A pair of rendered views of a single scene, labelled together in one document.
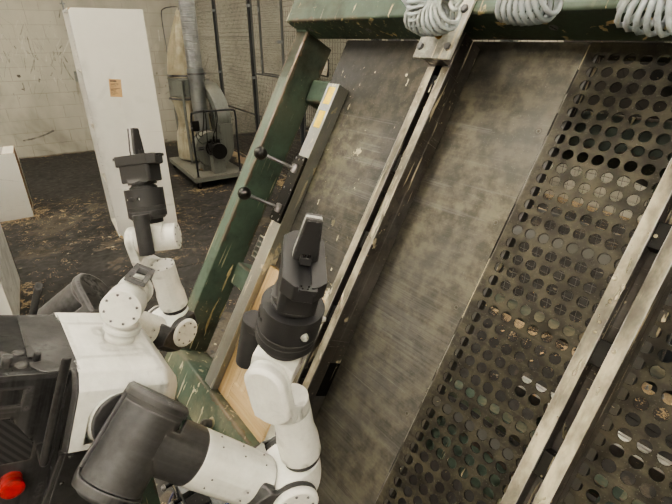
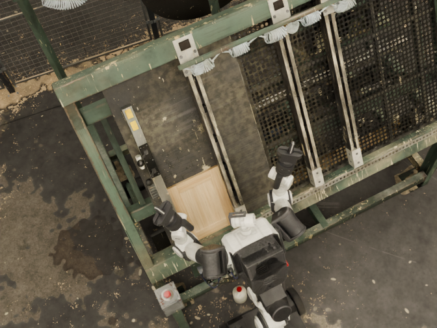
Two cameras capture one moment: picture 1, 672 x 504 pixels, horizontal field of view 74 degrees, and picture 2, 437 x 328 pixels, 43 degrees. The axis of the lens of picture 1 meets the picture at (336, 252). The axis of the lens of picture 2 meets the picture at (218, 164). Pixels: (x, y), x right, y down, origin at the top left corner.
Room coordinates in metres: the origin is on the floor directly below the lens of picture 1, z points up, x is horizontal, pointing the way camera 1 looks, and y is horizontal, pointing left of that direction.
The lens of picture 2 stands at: (0.40, 1.43, 3.95)
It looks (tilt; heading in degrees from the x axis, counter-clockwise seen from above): 60 degrees down; 289
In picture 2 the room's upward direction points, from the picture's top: 9 degrees counter-clockwise
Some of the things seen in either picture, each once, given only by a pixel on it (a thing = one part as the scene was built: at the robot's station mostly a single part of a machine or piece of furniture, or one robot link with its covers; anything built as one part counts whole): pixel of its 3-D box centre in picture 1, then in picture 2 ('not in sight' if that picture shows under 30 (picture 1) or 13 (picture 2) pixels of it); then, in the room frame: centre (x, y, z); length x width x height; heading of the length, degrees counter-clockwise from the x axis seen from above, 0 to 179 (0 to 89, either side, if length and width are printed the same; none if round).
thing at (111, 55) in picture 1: (124, 127); not in sight; (4.54, 2.10, 1.03); 0.61 x 0.58 x 2.05; 32
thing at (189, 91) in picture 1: (196, 96); not in sight; (6.44, 1.91, 1.10); 1.37 x 0.70 x 2.20; 32
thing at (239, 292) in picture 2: not in sight; (239, 293); (0.76, 0.36, 0.10); 0.10 x 0.10 x 0.20
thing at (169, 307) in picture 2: not in sight; (170, 299); (1.07, 0.68, 0.84); 0.12 x 0.12 x 0.18; 38
